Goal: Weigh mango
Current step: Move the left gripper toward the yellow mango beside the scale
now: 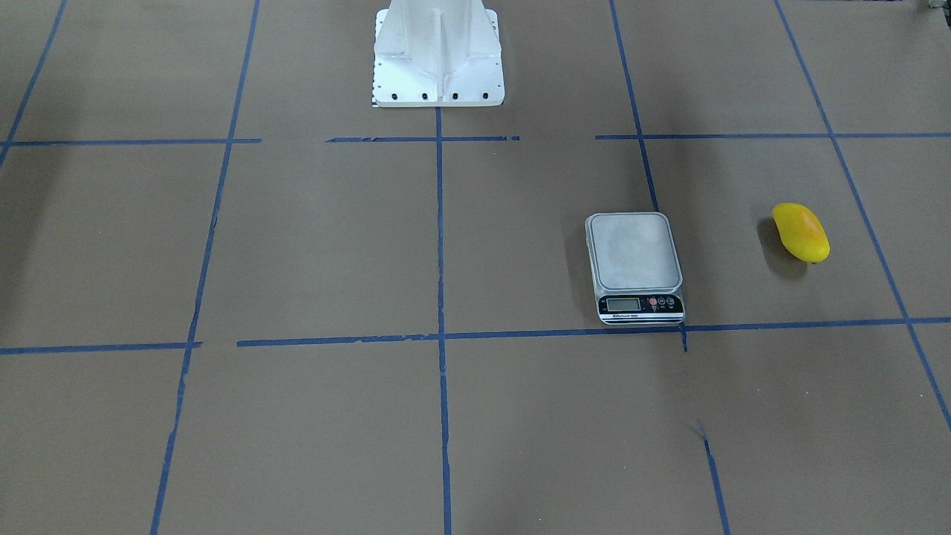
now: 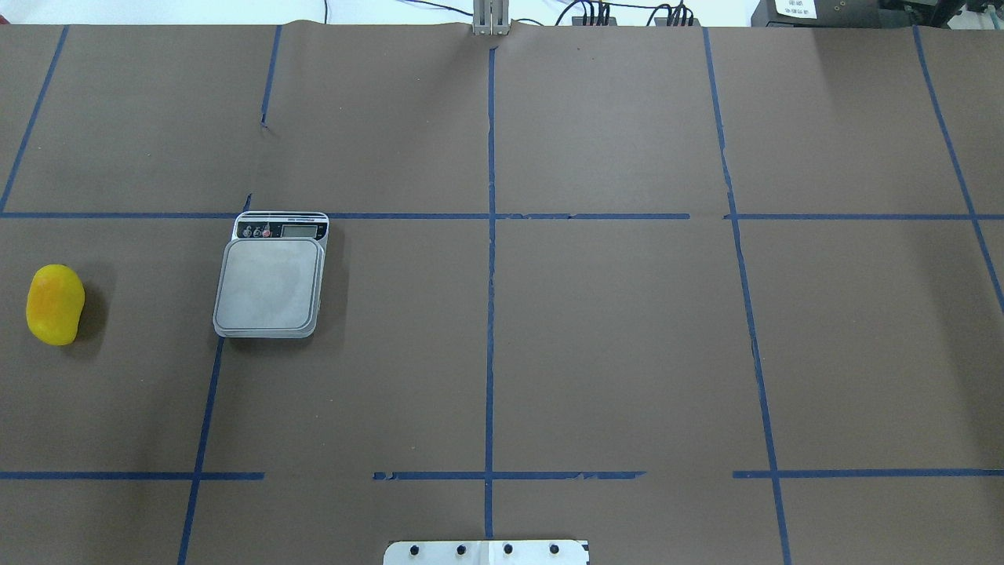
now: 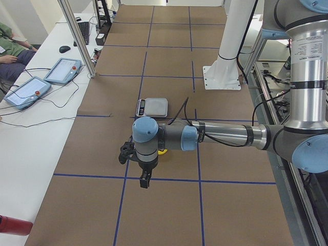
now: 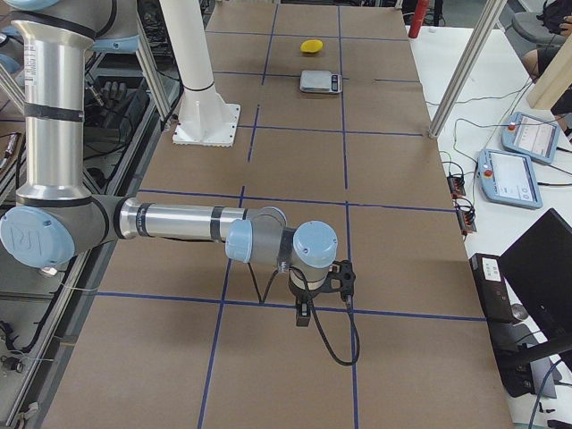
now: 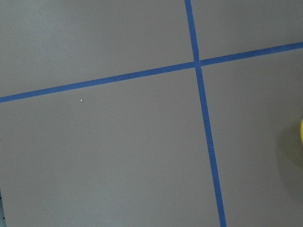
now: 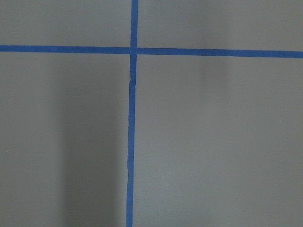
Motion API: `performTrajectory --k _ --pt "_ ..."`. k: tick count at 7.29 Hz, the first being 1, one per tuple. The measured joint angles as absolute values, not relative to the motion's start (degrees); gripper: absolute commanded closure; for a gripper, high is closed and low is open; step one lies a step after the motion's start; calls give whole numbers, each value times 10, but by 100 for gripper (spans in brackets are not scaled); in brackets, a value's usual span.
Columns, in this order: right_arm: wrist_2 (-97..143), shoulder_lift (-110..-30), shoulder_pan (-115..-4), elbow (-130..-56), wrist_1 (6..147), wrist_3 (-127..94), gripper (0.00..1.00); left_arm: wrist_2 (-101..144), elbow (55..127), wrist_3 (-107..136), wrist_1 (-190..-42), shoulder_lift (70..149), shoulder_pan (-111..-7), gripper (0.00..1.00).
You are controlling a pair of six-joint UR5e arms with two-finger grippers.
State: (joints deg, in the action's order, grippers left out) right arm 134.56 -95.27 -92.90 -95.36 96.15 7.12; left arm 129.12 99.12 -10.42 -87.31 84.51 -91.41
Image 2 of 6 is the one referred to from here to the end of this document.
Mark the yellow mango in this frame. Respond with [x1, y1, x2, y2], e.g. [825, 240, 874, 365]
[25, 264, 85, 346]

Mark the brown paper table mat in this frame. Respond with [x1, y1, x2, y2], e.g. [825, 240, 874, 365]
[2, 21, 1002, 564]

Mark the silver digital kitchen scale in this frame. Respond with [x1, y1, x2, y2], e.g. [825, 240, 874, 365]
[212, 210, 330, 339]

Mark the white metal mounting plate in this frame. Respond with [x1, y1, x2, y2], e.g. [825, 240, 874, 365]
[383, 539, 591, 564]

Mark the aluminium frame post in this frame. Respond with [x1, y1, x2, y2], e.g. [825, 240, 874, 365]
[472, 0, 511, 36]

